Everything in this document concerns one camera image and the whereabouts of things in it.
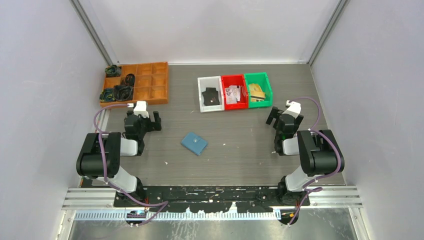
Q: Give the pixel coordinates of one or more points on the gold cards in green bin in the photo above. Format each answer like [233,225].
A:
[256,93]

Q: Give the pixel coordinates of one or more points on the green plastic bin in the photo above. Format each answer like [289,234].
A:
[262,79]

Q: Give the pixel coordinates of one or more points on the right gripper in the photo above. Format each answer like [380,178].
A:
[274,114]

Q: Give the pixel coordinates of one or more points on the white plastic bin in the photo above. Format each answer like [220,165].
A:
[210,81]

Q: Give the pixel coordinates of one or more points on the aluminium rail frame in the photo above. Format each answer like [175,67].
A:
[96,204]

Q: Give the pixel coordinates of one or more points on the blue leather card holder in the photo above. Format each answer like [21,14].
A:
[194,143]

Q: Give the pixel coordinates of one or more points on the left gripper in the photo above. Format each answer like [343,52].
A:
[157,119]

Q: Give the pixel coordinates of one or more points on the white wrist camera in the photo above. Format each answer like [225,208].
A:
[139,109]
[293,108]

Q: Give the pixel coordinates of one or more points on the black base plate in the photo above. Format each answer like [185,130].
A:
[211,199]

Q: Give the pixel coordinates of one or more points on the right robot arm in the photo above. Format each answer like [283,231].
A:
[318,151]

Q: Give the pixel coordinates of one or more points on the white cards in red bin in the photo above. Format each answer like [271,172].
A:
[232,94]

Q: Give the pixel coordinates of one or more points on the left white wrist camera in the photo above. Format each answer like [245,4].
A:
[139,109]

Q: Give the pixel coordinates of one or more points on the red plastic bin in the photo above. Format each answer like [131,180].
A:
[237,79]

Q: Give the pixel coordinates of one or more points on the orange compartment tray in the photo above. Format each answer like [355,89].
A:
[129,83]

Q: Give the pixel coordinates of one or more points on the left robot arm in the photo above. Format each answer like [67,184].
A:
[100,155]

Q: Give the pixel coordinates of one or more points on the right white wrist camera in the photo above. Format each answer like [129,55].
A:
[293,108]

